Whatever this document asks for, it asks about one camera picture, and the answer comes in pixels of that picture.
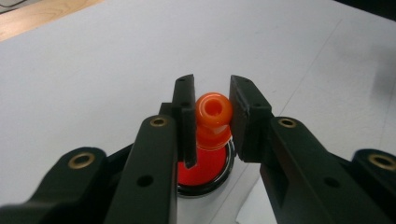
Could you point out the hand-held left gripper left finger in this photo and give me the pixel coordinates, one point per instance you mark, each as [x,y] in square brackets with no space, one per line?
[149,174]

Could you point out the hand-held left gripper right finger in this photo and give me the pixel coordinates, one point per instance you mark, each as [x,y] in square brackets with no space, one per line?
[305,174]

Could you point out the round red ink pad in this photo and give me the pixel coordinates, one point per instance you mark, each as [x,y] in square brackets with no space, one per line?
[205,169]

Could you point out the orange stamp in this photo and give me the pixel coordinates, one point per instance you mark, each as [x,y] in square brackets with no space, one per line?
[214,124]

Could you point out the large white table mat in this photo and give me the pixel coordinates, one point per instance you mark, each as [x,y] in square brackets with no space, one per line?
[93,77]

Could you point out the wooden table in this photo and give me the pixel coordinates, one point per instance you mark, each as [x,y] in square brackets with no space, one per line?
[37,15]

